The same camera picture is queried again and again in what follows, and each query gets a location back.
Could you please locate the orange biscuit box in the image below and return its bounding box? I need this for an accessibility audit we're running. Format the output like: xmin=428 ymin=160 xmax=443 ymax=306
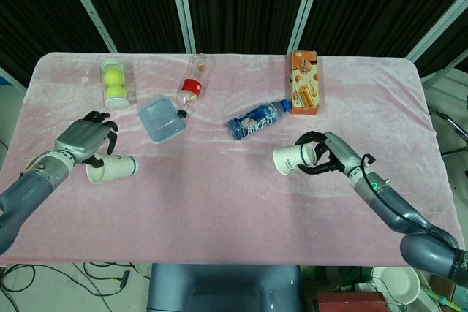
xmin=289 ymin=49 xmax=324 ymax=116

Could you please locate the pink velvet tablecloth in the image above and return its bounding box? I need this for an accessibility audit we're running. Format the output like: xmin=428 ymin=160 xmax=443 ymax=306
xmin=0 ymin=51 xmax=466 ymax=267

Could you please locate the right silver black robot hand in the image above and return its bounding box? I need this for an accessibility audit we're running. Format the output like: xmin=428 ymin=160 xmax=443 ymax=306
xmin=295 ymin=130 xmax=362 ymax=178

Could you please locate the blue drink bottle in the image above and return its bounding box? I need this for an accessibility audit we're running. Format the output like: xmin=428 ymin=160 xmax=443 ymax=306
xmin=227 ymin=98 xmax=293 ymax=142

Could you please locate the black floor cable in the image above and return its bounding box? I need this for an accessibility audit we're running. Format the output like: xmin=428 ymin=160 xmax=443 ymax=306
xmin=0 ymin=262 xmax=148 ymax=312

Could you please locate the red box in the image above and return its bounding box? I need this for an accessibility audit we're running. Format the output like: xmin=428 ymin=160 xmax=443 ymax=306
xmin=316 ymin=291 xmax=389 ymax=312

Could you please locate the metal stand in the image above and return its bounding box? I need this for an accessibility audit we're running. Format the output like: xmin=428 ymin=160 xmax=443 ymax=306
xmin=428 ymin=95 xmax=468 ymax=181

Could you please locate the white paper cup blue ring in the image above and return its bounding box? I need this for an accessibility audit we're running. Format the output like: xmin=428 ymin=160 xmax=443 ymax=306
xmin=86 ymin=153 xmax=140 ymax=186
xmin=273 ymin=142 xmax=317 ymax=176

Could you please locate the yellow tennis ball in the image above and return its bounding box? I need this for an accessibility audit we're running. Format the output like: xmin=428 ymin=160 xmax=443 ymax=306
xmin=105 ymin=84 xmax=127 ymax=99
xmin=103 ymin=66 xmax=127 ymax=85

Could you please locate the clear tennis ball tube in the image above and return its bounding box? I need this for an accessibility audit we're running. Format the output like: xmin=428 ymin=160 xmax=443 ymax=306
xmin=99 ymin=57 xmax=135 ymax=110

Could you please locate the grey robot torso base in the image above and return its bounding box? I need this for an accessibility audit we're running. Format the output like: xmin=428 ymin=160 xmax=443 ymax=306
xmin=145 ymin=263 xmax=305 ymax=312

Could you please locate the white partition frame post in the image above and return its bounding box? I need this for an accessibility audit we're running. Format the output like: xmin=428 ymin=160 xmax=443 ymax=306
xmin=167 ymin=0 xmax=197 ymax=54
xmin=404 ymin=7 xmax=468 ymax=66
xmin=57 ymin=0 xmax=118 ymax=54
xmin=287 ymin=0 xmax=327 ymax=53

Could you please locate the clear bottle red label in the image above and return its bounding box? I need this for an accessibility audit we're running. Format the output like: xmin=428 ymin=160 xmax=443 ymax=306
xmin=175 ymin=53 xmax=214 ymax=120

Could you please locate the clear food box blue lid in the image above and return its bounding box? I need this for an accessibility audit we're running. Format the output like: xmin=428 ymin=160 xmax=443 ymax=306
xmin=138 ymin=94 xmax=187 ymax=144

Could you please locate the white bowl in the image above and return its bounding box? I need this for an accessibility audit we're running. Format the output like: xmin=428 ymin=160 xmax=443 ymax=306
xmin=370 ymin=265 xmax=422 ymax=306

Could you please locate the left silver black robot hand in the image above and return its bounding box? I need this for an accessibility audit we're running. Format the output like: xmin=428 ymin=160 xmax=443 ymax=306
xmin=54 ymin=110 xmax=120 ymax=167

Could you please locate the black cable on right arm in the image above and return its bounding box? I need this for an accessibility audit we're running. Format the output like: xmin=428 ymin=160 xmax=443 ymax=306
xmin=359 ymin=153 xmax=461 ymax=251

